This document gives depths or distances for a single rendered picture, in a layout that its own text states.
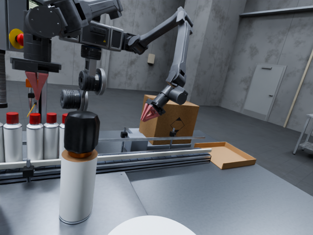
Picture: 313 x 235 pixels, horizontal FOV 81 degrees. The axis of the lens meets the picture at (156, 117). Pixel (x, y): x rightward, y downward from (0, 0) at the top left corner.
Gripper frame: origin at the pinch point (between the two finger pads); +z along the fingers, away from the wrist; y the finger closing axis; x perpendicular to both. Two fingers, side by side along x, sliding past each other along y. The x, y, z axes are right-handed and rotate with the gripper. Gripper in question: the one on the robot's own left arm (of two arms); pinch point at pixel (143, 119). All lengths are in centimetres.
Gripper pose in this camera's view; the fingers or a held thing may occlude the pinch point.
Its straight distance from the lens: 83.9
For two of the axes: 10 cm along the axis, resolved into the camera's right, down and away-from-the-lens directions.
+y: 4.8, 2.8, -8.3
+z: -6.7, 7.3, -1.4
